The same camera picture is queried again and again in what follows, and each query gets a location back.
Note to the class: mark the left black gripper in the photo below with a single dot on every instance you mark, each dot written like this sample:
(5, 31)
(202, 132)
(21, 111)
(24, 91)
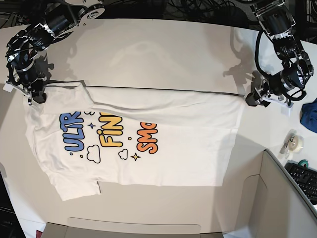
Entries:
(267, 86)

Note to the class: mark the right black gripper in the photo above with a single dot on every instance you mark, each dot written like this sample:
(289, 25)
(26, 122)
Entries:
(32, 79)

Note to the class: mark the white printed t-shirt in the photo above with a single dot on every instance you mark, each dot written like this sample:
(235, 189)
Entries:
(82, 136)

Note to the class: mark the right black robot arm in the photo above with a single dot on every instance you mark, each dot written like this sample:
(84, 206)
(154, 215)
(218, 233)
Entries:
(50, 21)

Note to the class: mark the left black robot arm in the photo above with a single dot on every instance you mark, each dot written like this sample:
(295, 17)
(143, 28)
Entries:
(288, 85)

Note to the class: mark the blue cloth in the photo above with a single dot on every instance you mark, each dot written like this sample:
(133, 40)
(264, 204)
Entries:
(309, 116)

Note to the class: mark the clear tape dispenser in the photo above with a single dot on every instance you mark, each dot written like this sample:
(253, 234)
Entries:
(293, 144)

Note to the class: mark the green tape roll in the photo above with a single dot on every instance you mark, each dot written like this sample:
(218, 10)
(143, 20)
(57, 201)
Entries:
(304, 163)

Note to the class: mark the black computer keyboard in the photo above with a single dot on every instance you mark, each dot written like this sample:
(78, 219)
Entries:
(305, 178)

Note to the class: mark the beige partition box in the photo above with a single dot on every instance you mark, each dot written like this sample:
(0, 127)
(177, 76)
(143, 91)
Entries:
(272, 206)

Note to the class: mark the black monitor corner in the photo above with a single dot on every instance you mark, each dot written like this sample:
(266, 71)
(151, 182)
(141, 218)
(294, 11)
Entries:
(9, 223)

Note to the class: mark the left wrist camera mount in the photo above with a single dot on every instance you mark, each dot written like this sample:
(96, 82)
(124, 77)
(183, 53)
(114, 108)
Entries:
(271, 98)

